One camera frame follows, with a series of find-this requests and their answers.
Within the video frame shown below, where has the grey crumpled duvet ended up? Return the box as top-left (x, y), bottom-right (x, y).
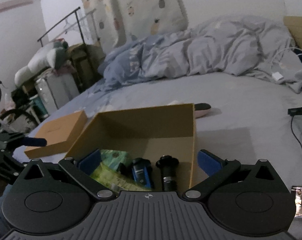
top-left (91, 15), bottom-right (302, 93)

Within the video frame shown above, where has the wooden headboard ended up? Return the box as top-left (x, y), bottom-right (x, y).
top-left (283, 16), bottom-right (302, 49)

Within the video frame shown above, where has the black and blue device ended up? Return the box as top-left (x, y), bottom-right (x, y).
top-left (117, 158), bottom-right (155, 189)

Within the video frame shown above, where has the pineapple print curtain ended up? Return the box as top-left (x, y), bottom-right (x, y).
top-left (82, 0), bottom-right (188, 53)

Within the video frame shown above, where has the white plush toy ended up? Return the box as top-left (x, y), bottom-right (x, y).
top-left (14, 39), bottom-right (68, 87)

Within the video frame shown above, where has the black clothes rack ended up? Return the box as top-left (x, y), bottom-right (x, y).
top-left (37, 6), bottom-right (102, 81)

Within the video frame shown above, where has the white charger with cable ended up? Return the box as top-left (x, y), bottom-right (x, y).
top-left (270, 47), bottom-right (302, 82)

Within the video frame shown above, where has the white storage cabinet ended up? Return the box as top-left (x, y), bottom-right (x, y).
top-left (35, 73), bottom-right (79, 115)

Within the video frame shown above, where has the cardboard box lid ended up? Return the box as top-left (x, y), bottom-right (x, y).
top-left (24, 111), bottom-right (88, 159)

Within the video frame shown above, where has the black cable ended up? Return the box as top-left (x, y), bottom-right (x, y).
top-left (288, 106), bottom-right (302, 172)

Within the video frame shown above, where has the open cardboard box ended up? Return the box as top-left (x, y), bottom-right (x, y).
top-left (66, 103), bottom-right (197, 191)

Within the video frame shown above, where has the black cylindrical flashlight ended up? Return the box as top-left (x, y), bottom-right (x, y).
top-left (156, 155), bottom-right (179, 192)

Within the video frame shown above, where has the green patterned packet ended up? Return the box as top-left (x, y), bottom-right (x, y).
top-left (90, 149), bottom-right (152, 193)

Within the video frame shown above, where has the pink and black mouse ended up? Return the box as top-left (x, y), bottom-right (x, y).
top-left (194, 103), bottom-right (211, 119)

